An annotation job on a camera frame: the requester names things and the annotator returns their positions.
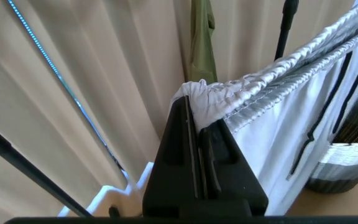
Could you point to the black clothes rack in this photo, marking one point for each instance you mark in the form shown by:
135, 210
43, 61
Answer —
11, 155

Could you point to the white garment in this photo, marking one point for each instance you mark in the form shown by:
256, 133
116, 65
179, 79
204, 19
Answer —
275, 124

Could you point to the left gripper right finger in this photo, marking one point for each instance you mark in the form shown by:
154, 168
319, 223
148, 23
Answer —
238, 183

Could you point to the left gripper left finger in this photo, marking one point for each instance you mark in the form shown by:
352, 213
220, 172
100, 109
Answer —
172, 186

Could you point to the white laundry basket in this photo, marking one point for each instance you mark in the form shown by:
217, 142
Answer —
350, 161

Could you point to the green printed t-shirt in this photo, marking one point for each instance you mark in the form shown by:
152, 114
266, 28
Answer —
202, 46

